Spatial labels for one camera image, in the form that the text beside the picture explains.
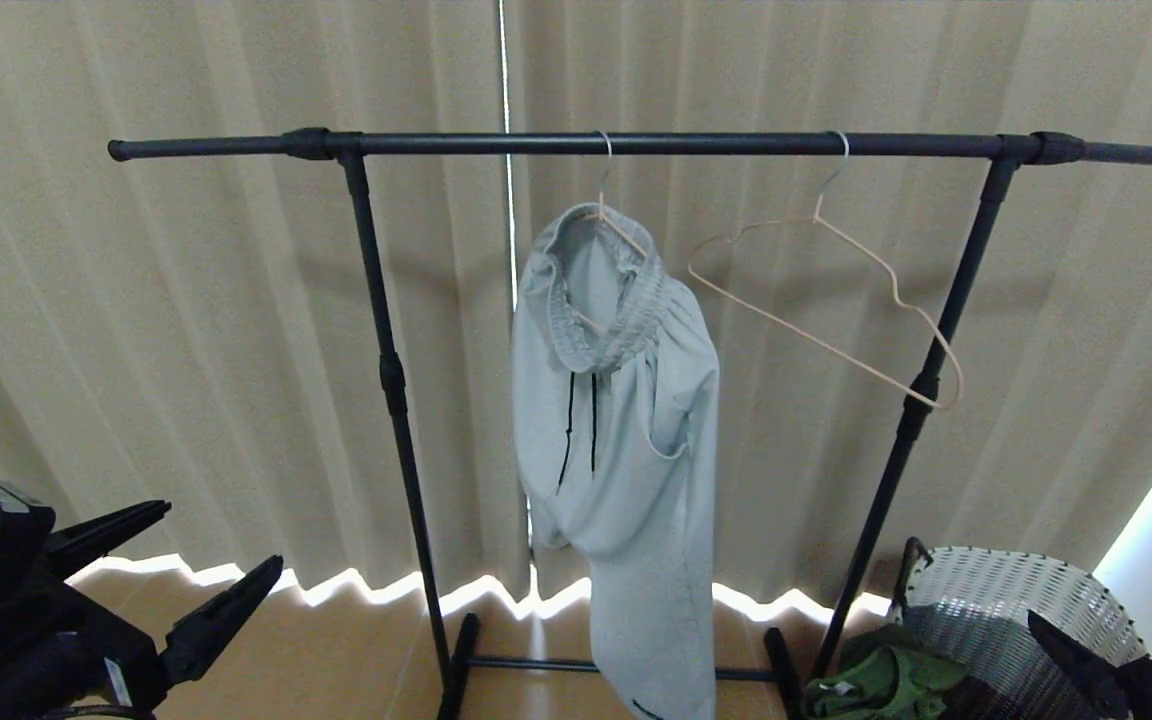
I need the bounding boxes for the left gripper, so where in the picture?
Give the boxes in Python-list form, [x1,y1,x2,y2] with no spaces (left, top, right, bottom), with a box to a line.
[0,500,285,720]

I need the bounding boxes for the green garment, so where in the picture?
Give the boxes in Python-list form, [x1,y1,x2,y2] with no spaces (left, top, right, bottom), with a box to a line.
[801,625,972,720]

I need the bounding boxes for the pale grey shorts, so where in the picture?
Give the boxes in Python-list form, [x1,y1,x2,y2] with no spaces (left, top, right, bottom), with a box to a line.
[511,203,720,720]

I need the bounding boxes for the pink clothes hanger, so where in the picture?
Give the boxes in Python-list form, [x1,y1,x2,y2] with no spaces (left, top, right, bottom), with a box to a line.
[566,130,657,336]
[688,130,965,413]

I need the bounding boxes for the white laundry basket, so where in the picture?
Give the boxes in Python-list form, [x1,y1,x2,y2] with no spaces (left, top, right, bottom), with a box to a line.
[891,537,1152,720]

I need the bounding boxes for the black clothes rack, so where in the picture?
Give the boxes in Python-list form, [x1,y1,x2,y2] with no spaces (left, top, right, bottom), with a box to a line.
[108,128,1152,720]

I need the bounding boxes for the beige curtain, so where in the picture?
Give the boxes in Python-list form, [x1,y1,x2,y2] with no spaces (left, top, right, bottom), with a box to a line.
[0,0,1152,621]

